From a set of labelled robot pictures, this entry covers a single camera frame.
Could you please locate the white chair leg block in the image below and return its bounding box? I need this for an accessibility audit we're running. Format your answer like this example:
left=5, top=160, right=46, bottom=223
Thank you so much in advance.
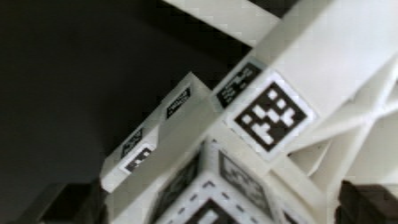
left=100, top=73, right=211, bottom=193

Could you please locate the white chair leg cube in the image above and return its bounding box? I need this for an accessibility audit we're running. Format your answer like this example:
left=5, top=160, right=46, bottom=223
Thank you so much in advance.
left=149, top=141, right=277, bottom=224

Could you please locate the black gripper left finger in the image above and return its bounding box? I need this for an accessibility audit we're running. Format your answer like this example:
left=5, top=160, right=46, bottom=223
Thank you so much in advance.
left=18, top=179, right=108, bottom=224

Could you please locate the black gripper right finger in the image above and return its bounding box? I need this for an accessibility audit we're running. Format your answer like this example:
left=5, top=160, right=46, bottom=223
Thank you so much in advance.
left=334, top=181, right=398, bottom=224

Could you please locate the white chair back piece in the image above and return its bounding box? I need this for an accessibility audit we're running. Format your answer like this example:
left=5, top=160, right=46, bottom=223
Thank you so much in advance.
left=105, top=0, right=398, bottom=224

